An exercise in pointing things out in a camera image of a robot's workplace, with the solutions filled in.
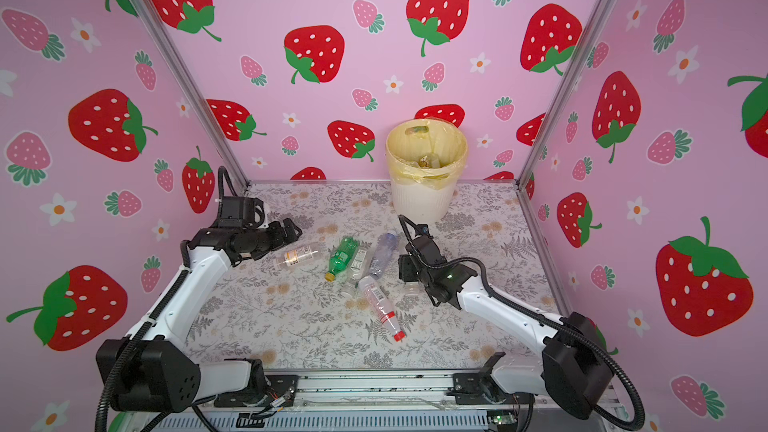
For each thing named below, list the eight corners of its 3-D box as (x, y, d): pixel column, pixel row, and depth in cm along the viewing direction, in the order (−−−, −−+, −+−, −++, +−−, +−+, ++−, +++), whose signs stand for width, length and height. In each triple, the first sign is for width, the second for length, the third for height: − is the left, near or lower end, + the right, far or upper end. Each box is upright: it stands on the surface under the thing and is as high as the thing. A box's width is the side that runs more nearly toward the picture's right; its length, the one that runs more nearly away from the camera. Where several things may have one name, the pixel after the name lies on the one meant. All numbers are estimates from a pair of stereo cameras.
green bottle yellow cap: (327, 282, 95) (323, 273, 91) (344, 243, 105) (342, 233, 101) (343, 286, 95) (340, 278, 90) (359, 246, 104) (357, 237, 100)
